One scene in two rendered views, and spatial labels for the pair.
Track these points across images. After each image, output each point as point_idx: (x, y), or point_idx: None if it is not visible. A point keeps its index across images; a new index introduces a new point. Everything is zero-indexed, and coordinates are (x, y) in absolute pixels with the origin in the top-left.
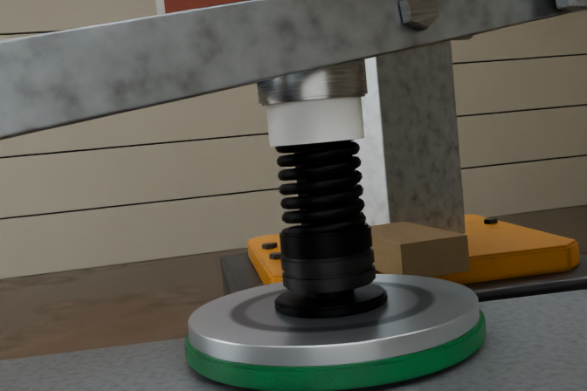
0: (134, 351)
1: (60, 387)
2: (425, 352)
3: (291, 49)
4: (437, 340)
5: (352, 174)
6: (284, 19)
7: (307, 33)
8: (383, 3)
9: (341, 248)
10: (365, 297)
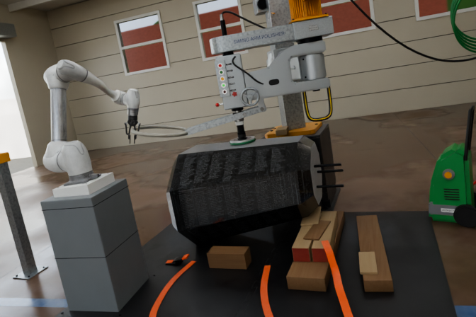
0: (229, 142)
1: (221, 144)
2: (242, 142)
3: (232, 119)
4: (244, 141)
5: (241, 127)
6: (231, 117)
7: (234, 117)
8: (241, 114)
9: (240, 134)
10: (243, 138)
